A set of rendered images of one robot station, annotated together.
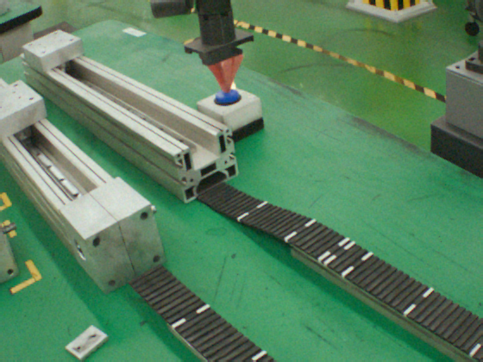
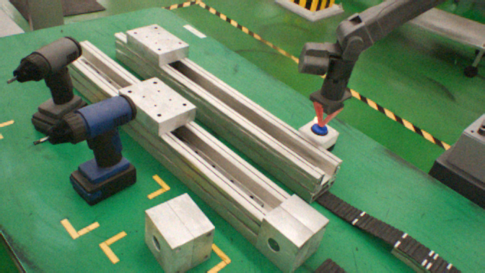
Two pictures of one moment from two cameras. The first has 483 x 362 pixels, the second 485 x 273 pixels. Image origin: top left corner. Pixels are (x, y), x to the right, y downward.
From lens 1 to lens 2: 0.55 m
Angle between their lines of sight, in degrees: 17
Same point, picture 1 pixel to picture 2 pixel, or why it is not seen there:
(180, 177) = (314, 190)
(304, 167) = (369, 185)
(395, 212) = (439, 228)
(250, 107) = (333, 138)
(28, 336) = not seen: outside the picture
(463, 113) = (465, 159)
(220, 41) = (337, 99)
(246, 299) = not seen: outside the picture
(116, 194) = (301, 209)
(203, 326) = not seen: outside the picture
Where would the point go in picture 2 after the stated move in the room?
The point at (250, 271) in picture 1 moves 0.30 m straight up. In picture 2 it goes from (372, 261) to (432, 155)
